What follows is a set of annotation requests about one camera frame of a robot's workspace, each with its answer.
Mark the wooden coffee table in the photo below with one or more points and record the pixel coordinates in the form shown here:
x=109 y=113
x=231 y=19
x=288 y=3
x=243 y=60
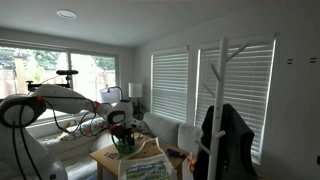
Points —
x=110 y=161

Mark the small orange object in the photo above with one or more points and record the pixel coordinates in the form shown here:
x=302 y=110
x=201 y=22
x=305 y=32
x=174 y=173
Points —
x=192 y=163

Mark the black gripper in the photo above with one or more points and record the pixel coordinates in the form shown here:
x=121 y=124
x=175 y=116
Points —
x=124 y=132

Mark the light grey sectional sofa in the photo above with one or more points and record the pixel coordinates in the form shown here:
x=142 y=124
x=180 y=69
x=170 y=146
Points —
x=163 y=128

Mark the wide white window blind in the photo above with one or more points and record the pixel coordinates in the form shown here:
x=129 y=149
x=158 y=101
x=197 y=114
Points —
x=248 y=100

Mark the floor lamp white drum shade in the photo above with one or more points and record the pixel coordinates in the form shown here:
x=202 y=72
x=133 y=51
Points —
x=135 y=90

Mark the dark purple object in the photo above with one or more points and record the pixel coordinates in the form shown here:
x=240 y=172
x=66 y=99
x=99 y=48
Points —
x=175 y=153

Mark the white wooden coat rack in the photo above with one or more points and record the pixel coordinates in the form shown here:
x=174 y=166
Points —
x=218 y=100

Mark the arc lamp white shade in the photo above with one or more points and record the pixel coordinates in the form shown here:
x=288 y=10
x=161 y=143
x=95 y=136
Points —
x=109 y=95

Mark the dark grey jacket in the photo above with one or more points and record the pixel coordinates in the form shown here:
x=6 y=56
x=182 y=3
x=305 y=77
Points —
x=236 y=146

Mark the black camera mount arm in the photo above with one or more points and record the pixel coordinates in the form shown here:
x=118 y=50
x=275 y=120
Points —
x=67 y=72

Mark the narrow white window blind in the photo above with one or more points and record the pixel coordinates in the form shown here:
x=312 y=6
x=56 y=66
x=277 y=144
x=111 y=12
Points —
x=170 y=86

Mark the green plastic container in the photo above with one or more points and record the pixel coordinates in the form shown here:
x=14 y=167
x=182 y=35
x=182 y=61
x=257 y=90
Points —
x=126 y=149

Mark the floral patterned cushion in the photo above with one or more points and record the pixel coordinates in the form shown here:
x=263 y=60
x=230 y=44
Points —
x=87 y=127

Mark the large glass window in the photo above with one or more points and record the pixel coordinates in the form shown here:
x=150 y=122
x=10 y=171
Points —
x=90 y=73

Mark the round recessed ceiling light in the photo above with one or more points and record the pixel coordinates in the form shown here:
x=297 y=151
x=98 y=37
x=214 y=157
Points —
x=66 y=14

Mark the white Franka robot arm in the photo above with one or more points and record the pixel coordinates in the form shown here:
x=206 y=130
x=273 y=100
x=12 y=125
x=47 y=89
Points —
x=60 y=96

